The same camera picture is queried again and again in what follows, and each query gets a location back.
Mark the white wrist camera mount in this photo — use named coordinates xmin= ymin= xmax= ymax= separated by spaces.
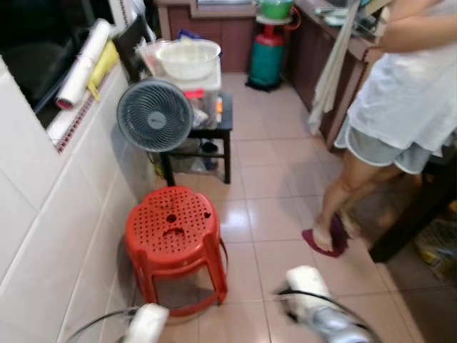
xmin=285 ymin=265 xmax=331 ymax=312
xmin=124 ymin=303 xmax=171 ymax=343

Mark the red plastic stool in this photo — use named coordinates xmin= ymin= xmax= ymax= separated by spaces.
xmin=124 ymin=185 xmax=230 ymax=318

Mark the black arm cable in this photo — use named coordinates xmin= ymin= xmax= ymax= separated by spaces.
xmin=64 ymin=307 xmax=138 ymax=343
xmin=274 ymin=287 xmax=373 ymax=338

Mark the brown wooden cabinet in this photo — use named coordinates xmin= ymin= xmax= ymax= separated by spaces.
xmin=288 ymin=0 xmax=387 ymax=152

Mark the yellow roll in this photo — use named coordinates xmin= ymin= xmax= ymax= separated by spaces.
xmin=86 ymin=40 xmax=121 ymax=101

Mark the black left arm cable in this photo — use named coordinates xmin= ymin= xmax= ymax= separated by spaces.
xmin=64 ymin=307 xmax=138 ymax=343

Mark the large white bowl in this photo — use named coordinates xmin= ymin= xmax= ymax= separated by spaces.
xmin=155 ymin=39 xmax=223 ymax=81

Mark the maroon slipper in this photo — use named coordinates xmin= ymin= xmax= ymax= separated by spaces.
xmin=301 ymin=214 xmax=351 ymax=259

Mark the grey round fan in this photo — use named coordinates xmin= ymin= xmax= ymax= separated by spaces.
xmin=116 ymin=78 xmax=196 ymax=154

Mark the white paper roll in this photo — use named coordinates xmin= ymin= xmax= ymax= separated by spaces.
xmin=55 ymin=19 xmax=114 ymax=111

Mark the black leaning panel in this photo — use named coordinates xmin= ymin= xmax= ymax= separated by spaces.
xmin=113 ymin=14 xmax=156 ymax=84

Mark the green gas cylinder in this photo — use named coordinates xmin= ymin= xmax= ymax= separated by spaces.
xmin=246 ymin=20 xmax=288 ymax=91

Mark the small black side table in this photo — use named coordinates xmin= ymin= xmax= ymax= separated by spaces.
xmin=153 ymin=91 xmax=235 ymax=187

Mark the person in white shirt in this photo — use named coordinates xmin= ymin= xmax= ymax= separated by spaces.
xmin=313 ymin=0 xmax=457 ymax=255

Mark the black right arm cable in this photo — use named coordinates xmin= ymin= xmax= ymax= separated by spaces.
xmin=274 ymin=287 xmax=373 ymax=338

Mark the clear plastic storage box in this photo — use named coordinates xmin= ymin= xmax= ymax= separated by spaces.
xmin=181 ymin=71 xmax=223 ymax=130

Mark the green plastic basin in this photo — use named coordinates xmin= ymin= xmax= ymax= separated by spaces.
xmin=256 ymin=0 xmax=296 ymax=21

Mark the yellow plastic bag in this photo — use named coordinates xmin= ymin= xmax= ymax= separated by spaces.
xmin=413 ymin=203 xmax=457 ymax=281

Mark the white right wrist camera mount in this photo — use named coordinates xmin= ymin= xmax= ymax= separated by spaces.
xmin=285 ymin=265 xmax=331 ymax=312

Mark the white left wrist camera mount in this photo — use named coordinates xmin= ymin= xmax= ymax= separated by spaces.
xmin=124 ymin=303 xmax=171 ymax=343

